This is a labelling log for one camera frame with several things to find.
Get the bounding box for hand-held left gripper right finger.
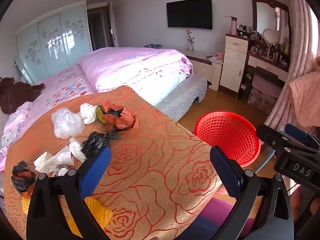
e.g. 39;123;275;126
209;145;295;240

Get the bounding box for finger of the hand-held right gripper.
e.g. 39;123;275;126
284;123;320;150
256;124;320;156

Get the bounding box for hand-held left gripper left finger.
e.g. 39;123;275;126
26;146;113;240

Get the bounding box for printed foil packet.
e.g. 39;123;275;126
51;164;70;178

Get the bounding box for red plastic mesh basket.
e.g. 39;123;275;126
194;111;261;167

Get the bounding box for large orange black plastic bag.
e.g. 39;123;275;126
101;99;140;133

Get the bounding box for green and yellow sponge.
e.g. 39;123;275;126
95;106;107;125

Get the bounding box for white mesh cloth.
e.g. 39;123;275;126
79;103;98;125

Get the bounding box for crumpled white tissue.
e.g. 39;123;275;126
69;137;87;162

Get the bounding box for pink fluffy garment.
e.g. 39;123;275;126
287;56;320;130

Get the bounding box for storage boxes under dressing table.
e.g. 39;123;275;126
247;75;283;113

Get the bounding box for flat white tissue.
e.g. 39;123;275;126
34;145;74;174

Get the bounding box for yellow textured sheet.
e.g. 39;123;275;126
22;196;113;239

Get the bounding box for clear crumpled plastic bag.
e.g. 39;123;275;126
51;107;85;139

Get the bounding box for dressing table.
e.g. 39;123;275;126
240;54;290;100

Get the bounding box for small orange black plastic bag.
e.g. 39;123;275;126
11;161;36;198

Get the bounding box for pink floral bed sheet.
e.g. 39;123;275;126
0;64;100;173

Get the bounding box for white star print cloth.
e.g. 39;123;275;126
1;124;20;148

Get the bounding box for pink pillow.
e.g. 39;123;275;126
0;101;33;155

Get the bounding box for low white cabinet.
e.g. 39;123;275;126
185;50;223;92

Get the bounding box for round table mirror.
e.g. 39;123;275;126
262;28;279;58

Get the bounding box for white folded quilt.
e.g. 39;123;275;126
130;72;187;107

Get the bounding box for pink curtain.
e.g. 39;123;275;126
265;0;318;130

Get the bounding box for folded pink duvet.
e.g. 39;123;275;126
77;47;194;93

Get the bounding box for brown plush bear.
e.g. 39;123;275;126
0;77;46;114

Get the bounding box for pink bottle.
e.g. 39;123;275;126
224;16;238;36

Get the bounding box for brown framed vanity mirror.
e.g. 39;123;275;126
251;0;291;43

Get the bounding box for rose in glass vase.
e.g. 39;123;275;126
185;29;195;52

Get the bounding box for glass door wardrobe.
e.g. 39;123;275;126
14;0;93;84

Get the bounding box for bedroom door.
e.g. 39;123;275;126
87;1;118;52

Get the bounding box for grey patterned bed frame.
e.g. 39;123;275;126
154;74;208;123

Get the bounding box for black wall television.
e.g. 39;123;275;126
166;0;213;30

